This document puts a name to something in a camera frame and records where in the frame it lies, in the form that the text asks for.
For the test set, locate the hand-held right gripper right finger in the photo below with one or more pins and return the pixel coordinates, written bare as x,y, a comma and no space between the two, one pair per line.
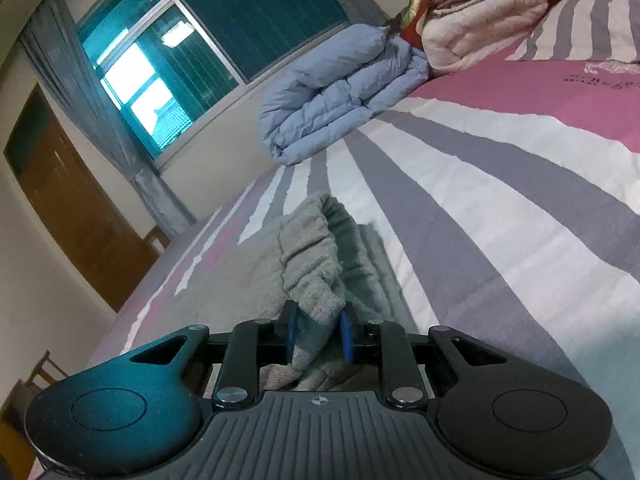
347,342

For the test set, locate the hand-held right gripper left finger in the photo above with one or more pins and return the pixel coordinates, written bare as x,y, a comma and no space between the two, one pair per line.
292,332

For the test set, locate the grey pants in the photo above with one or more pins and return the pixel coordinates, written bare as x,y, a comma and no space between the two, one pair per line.
310,255

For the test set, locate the wooden chair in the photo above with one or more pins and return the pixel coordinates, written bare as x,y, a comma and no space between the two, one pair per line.
157,240
47,370

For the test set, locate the striped pink grey bedsheet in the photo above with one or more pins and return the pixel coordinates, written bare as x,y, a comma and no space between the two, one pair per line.
500,185

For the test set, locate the light blue folded quilt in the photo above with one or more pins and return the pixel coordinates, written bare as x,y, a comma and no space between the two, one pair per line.
345,90

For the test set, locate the brown wooden door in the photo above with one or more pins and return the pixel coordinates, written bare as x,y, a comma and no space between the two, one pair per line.
75,210

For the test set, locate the grey tied curtain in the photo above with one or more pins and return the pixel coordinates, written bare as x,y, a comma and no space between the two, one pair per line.
115,125

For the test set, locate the wooden cabinet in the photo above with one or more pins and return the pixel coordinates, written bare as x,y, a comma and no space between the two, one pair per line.
12,435

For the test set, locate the window with green glass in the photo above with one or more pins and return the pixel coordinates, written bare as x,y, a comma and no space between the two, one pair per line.
210,40

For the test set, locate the pale pink folded quilt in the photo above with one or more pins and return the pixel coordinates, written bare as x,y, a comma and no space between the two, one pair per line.
480,30

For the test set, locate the red blanket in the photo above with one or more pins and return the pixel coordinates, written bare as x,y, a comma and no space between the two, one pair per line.
431,5

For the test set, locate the striped grey white pillow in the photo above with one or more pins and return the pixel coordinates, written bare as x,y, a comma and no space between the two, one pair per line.
590,25

